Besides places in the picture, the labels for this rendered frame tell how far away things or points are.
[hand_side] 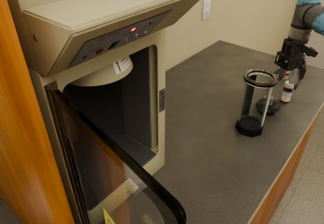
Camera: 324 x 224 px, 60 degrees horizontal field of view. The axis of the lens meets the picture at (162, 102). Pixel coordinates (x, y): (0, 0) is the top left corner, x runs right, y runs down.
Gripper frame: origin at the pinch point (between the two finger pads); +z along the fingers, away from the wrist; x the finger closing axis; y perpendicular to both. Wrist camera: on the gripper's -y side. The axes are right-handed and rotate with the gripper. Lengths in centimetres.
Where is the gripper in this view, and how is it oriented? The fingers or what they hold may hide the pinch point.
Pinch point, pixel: (289, 82)
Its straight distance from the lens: 128.4
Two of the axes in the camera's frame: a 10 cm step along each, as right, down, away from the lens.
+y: -9.2, 2.3, -3.3
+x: 4.0, 5.2, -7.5
